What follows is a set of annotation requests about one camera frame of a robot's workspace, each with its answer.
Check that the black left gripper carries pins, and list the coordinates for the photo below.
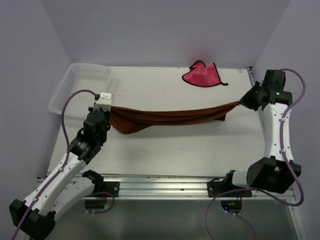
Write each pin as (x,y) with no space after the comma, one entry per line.
(107,113)

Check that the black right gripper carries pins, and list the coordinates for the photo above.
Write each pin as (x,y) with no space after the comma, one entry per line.
(246,100)

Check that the brown towel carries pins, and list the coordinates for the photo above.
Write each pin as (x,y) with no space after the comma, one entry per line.
(129,121)

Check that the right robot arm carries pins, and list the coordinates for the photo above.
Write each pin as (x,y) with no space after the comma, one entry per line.
(276,171)

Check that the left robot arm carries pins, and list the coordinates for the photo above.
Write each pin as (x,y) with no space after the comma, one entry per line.
(37,214)

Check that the white plastic basket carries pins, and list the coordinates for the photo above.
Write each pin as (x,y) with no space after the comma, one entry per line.
(80,76)

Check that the pink towel black trim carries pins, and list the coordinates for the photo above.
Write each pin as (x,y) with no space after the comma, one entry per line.
(203,76)

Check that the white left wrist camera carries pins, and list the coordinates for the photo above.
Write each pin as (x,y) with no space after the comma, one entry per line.
(103,102)

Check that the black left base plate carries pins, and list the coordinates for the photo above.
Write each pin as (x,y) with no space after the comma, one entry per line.
(112,187)

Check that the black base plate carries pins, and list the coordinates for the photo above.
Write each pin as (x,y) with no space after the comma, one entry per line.
(216,187)
(112,187)

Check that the aluminium mounting rail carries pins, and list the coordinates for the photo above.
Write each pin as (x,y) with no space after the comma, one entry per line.
(153,187)

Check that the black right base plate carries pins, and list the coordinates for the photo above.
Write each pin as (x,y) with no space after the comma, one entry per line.
(216,187)

